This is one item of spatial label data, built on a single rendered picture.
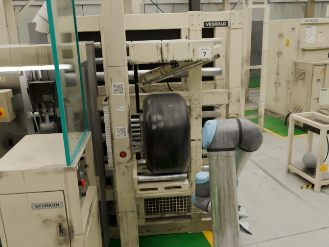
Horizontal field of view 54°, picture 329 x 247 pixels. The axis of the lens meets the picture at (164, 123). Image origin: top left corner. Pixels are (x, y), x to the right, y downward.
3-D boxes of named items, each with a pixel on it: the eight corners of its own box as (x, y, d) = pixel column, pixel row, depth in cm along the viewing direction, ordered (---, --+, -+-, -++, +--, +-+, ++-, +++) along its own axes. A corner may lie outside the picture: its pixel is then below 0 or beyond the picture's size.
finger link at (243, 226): (256, 228, 171) (242, 215, 173) (250, 236, 167) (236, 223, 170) (253, 229, 173) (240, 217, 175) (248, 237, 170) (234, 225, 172)
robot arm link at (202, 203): (190, 193, 185) (190, 208, 188) (207, 201, 177) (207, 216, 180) (200, 186, 191) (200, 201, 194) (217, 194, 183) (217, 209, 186)
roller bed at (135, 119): (118, 155, 260) (115, 120, 252) (119, 149, 274) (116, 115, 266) (142, 154, 262) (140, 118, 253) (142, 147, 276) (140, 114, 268)
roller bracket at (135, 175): (133, 189, 214) (132, 176, 211) (134, 165, 252) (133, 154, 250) (138, 189, 214) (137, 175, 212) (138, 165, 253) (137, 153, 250)
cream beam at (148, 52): (129, 64, 228) (128, 43, 224) (130, 61, 252) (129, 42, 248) (214, 61, 232) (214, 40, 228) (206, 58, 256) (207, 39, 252)
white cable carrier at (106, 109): (108, 169, 222) (102, 102, 209) (108, 166, 227) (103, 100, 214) (114, 169, 222) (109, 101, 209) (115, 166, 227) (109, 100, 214)
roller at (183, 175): (137, 183, 217) (136, 177, 216) (137, 180, 221) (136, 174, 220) (188, 180, 220) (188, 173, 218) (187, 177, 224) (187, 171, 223)
